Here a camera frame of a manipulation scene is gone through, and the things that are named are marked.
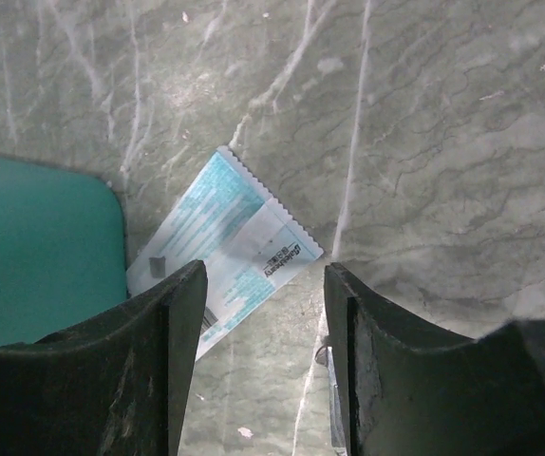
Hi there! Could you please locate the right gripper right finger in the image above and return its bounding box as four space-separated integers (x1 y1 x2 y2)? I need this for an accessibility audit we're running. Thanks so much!
324 263 545 455

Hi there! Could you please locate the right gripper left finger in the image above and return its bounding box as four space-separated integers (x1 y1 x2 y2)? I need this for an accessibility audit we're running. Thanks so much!
0 260 207 455

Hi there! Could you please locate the blue white card packet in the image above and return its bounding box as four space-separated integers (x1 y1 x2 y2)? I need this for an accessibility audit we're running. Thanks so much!
127 145 323 357

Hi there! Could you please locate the teal medicine kit box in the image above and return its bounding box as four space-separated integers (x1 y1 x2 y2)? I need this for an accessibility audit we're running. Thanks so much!
0 158 127 346

